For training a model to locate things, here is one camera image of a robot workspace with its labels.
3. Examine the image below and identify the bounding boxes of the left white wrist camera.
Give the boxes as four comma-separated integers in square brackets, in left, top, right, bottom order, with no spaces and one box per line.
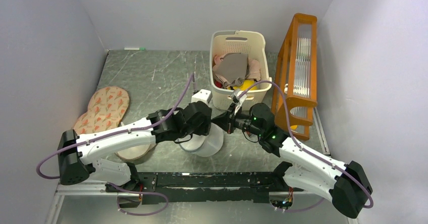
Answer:
[191,89,212,105]

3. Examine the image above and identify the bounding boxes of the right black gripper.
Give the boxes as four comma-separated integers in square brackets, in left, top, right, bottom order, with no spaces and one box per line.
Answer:
[211,103,263,137]

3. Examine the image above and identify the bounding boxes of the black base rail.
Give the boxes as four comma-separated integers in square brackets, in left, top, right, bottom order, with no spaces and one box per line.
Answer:
[106,172,305,206]

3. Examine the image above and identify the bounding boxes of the orange wooden rack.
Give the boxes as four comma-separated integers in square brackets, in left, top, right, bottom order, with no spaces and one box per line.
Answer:
[271,13,317,141]

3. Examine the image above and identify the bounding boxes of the yellow toy in basket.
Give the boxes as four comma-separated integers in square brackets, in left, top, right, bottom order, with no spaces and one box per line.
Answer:
[230,79,255,91]

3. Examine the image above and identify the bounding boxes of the beige round fabric pad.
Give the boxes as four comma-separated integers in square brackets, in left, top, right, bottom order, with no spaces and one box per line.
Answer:
[115,144,156,161]

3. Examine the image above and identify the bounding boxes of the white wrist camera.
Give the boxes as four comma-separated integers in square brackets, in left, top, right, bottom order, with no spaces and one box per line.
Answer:
[230,89,247,115]
[191,89,212,105]

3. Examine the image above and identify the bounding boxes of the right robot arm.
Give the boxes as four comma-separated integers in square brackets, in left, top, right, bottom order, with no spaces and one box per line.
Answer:
[211,103,373,218]

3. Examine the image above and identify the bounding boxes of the grey brown cloth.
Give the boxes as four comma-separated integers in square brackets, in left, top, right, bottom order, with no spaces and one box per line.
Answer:
[212,53,248,88]

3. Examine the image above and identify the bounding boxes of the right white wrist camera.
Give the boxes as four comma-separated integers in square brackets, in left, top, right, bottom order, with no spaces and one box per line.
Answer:
[230,89,247,115]

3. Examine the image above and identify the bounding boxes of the floral pink oven mitt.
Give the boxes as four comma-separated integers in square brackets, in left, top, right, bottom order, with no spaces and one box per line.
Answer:
[73,86,130,135]

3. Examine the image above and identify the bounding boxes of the pink cloth in basket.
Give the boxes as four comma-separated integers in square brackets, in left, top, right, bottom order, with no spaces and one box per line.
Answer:
[212,54,261,81]

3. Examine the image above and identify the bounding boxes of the cream plastic laundry basket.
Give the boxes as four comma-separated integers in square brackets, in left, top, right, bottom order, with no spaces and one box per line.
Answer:
[208,30,272,110]

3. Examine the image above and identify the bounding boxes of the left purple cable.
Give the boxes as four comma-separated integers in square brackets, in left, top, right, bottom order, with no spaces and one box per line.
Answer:
[36,73,197,216]

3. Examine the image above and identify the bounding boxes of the white mesh laundry bag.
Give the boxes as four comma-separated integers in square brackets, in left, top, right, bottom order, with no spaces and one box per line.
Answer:
[179,123,224,157]

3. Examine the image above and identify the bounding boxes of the green white marker pen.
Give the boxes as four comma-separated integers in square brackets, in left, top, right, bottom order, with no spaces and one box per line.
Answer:
[124,47,146,51]

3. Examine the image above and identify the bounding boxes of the red cloth in basket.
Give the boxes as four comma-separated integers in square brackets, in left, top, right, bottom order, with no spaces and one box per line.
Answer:
[214,80,223,89]

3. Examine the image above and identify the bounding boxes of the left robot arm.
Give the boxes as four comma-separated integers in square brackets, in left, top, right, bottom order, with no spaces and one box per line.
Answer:
[58,101,212,192]

